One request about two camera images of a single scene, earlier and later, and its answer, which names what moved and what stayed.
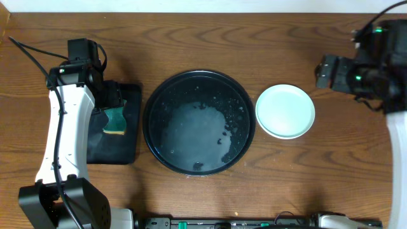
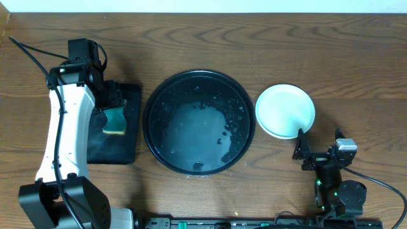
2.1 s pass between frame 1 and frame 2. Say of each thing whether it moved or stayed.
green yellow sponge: stayed
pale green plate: stayed
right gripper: moved
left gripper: stayed
